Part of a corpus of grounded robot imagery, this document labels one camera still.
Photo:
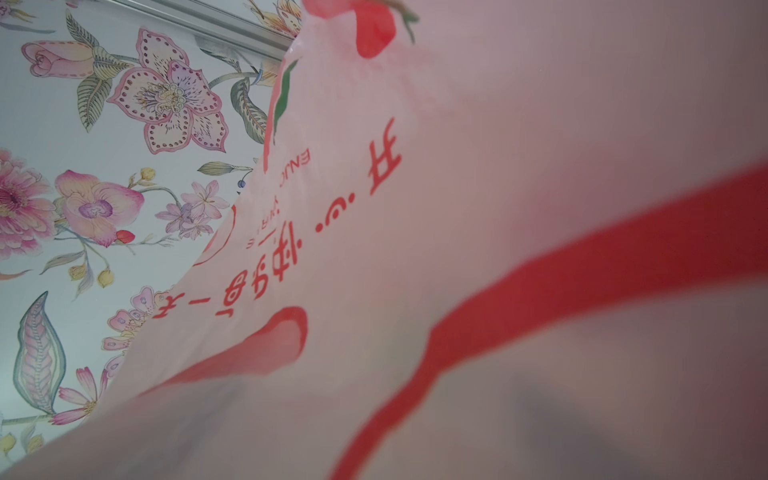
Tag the pink plastic bag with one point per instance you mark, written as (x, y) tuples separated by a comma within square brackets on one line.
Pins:
[(383, 239)]

